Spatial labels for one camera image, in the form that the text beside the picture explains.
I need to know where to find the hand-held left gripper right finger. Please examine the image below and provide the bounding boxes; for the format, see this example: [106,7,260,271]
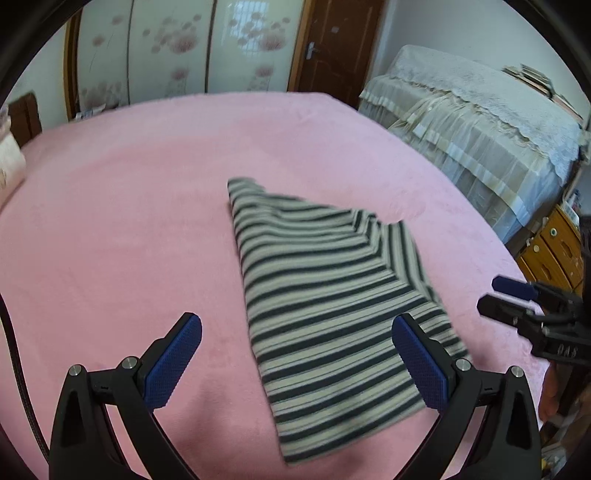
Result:
[390,313,542,480]

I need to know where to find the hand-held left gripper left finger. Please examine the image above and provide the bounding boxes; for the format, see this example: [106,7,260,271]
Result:
[49,311,203,480]

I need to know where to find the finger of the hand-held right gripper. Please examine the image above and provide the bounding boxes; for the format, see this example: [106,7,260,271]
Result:
[492,276,578,305]
[478,295,548,326]

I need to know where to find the black white striped shirt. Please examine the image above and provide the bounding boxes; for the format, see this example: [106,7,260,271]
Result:
[227,176,472,464]

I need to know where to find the person's right hand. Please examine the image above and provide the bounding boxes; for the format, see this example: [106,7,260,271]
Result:
[539,362,561,422]

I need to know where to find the wooden desk with drawers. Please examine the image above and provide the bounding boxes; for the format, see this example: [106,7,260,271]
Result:
[516,203,587,296]

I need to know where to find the pink fleece bed blanket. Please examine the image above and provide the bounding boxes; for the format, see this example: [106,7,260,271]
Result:
[0,91,552,480]

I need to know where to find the stack of books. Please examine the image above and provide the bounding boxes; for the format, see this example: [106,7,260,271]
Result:
[501,64,585,116]

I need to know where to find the pink pillow with orange print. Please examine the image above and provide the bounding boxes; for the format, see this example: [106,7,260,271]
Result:
[0,134,27,204]

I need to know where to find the dark wooden headboard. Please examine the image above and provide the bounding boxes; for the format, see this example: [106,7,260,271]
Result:
[8,92,43,148]

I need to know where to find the brown wooden door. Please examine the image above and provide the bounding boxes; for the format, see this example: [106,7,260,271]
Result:
[287,0,386,112]

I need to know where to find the floral sliding door wardrobe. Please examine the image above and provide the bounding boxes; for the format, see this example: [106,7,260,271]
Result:
[64,0,305,121]

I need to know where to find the black braided cable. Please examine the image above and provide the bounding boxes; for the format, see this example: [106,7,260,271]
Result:
[0,293,51,462]

